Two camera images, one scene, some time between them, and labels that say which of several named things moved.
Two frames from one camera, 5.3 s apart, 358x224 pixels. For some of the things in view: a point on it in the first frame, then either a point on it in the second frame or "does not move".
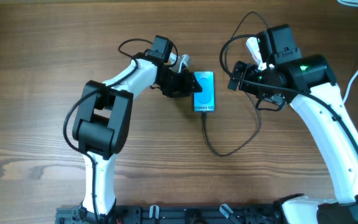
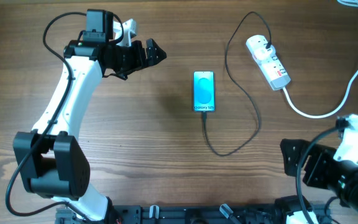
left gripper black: [184, 86] to [139, 61]
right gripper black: [247, 84] to [321, 154]
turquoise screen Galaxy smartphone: [204, 101] does not move
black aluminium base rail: [252, 214] does not move
